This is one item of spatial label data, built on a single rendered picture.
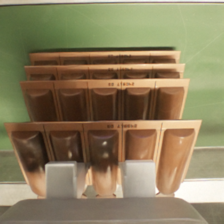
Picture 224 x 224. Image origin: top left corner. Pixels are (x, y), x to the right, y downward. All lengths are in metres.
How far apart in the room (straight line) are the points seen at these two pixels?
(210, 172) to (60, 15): 0.19
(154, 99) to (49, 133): 0.07
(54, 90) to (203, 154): 0.17
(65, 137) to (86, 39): 0.08
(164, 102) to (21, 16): 0.11
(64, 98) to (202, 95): 0.12
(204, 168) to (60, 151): 0.17
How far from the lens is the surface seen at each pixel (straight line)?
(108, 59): 0.21
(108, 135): 0.16
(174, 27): 0.21
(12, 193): 0.29
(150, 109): 0.20
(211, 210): 0.38
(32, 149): 0.17
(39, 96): 0.19
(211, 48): 0.23
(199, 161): 0.30
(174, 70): 0.20
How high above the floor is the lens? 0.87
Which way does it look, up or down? 46 degrees down
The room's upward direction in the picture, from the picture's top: 178 degrees counter-clockwise
